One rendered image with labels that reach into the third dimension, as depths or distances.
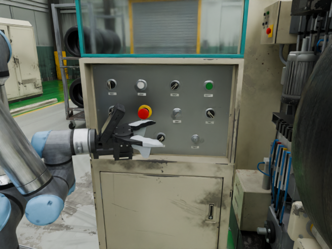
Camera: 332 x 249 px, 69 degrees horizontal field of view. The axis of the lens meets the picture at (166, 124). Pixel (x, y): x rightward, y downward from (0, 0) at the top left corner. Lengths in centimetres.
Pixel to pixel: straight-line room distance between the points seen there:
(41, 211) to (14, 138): 17
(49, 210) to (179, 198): 51
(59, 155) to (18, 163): 14
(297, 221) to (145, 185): 53
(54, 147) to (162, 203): 48
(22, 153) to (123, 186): 48
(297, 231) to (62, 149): 63
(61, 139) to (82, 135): 6
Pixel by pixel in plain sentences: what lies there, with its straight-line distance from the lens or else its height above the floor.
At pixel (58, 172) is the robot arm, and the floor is 98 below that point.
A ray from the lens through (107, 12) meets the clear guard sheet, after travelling 88.
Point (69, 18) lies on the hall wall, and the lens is 1184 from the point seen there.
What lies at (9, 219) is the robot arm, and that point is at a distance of 73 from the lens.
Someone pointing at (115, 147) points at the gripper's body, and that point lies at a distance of 70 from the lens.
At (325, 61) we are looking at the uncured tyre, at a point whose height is 128.
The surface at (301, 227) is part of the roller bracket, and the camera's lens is 70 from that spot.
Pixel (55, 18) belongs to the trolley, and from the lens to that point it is 414.
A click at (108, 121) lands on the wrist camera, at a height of 111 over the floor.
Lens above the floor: 130
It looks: 18 degrees down
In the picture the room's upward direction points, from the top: straight up
